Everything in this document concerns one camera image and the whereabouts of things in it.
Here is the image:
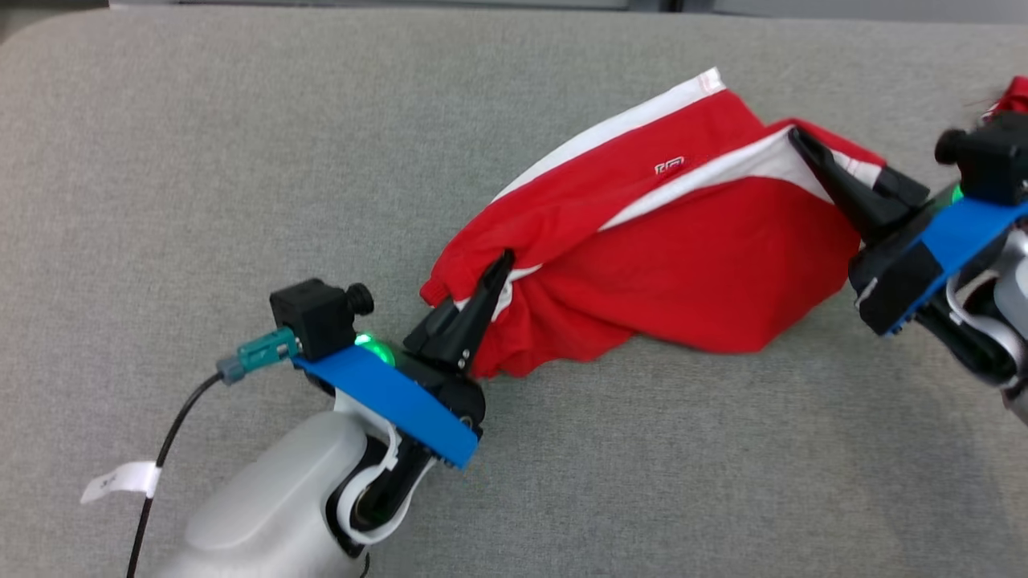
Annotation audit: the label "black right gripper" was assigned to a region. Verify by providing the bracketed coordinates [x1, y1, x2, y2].
[788, 126, 957, 335]

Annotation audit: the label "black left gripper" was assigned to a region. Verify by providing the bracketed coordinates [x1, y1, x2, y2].
[393, 250, 516, 439]

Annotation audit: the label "red basketball jersey white sleeves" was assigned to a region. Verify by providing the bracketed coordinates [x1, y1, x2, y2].
[983, 75, 1028, 122]

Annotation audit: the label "red shorts with white stripes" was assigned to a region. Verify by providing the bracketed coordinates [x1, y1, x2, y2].
[420, 68, 889, 379]

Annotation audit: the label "blue left camera mount plate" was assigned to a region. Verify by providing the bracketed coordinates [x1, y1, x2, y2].
[292, 344, 482, 471]

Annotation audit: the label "black cable with teal plug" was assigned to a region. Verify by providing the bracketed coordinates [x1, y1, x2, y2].
[124, 327, 303, 578]

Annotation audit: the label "grey metal partition post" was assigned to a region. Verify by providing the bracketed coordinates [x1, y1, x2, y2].
[626, 0, 716, 14]

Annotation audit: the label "white paper cable tag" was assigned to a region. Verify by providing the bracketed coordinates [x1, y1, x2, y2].
[80, 461, 162, 506]

